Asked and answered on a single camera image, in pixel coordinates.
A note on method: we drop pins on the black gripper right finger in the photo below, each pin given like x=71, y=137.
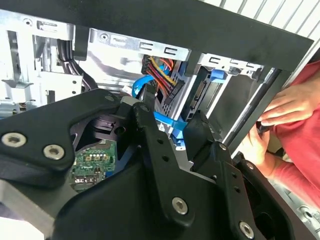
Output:
x=200, y=140

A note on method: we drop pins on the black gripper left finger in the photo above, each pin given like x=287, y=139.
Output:
x=32, y=150

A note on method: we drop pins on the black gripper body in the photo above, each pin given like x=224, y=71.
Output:
x=120, y=212

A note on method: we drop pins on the person's left hand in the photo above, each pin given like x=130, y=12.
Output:
x=255, y=150

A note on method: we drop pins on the person's right hand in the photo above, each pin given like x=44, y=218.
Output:
x=292, y=105

